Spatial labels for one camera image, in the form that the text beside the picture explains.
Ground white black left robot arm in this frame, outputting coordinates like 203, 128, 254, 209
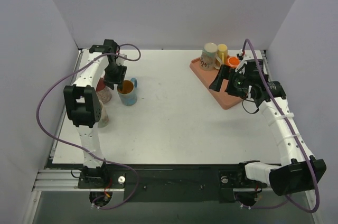
63, 39, 127, 188

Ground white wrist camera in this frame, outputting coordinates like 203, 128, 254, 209
235, 49, 250, 72
116, 54, 127, 66

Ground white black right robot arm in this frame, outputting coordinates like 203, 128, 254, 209
209, 59, 326, 196

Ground blue butterfly mug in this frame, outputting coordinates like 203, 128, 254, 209
117, 78, 138, 106

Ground pink plastic tray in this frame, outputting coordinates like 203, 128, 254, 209
190, 58, 242, 110

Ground seashell coral mug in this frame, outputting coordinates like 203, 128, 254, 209
200, 42, 218, 71

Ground orange mug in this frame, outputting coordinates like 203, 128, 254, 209
227, 57, 240, 68

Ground cream dragon pattern mug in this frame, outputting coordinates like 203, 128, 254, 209
98, 101, 109, 128

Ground yellow mug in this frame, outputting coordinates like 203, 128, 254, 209
215, 44, 228, 70

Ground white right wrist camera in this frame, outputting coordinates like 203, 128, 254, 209
235, 49, 250, 72

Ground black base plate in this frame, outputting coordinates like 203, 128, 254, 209
77, 164, 269, 203

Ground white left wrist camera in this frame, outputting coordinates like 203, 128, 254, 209
116, 54, 127, 66

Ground pink floral mug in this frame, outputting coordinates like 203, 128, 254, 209
96, 78, 112, 104

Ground aluminium rail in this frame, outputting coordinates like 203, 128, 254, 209
32, 170, 79, 191

